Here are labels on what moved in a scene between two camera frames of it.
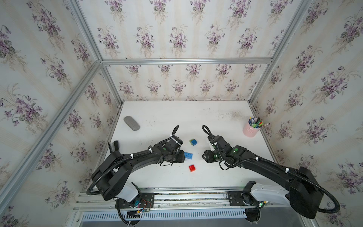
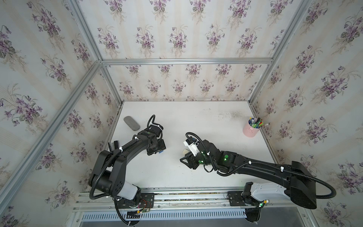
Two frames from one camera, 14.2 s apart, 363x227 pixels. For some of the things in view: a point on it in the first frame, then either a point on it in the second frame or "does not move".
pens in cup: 256,123 does not move
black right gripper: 207,156 to 190,160
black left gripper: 182,158 to 162,146
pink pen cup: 249,131 does not move
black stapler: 113,146 does not move
